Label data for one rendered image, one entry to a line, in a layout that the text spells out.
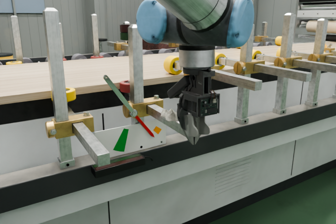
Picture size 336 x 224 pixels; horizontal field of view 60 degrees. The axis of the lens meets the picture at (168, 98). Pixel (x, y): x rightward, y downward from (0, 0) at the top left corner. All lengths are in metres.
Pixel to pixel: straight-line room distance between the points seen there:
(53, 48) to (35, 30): 5.44
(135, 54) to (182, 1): 0.54
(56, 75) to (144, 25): 0.36
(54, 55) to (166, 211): 0.99
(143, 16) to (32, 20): 5.70
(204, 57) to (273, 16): 7.44
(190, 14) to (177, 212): 1.27
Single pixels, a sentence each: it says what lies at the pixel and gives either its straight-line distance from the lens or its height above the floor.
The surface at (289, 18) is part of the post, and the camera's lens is 1.42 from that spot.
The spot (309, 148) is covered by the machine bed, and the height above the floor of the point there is 0.28.
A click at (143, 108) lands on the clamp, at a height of 0.85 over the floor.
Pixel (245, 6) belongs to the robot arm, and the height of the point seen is 1.17.
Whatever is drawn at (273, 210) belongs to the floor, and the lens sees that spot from 2.02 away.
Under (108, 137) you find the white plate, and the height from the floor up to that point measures 0.77.
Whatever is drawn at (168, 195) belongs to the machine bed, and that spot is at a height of 0.30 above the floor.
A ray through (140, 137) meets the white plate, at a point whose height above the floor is 0.75.
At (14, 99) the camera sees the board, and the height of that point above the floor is 0.88.
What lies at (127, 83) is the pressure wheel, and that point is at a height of 0.91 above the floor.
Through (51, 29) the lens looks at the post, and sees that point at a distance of 0.87.
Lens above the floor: 1.15
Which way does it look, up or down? 16 degrees down
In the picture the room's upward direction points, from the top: straight up
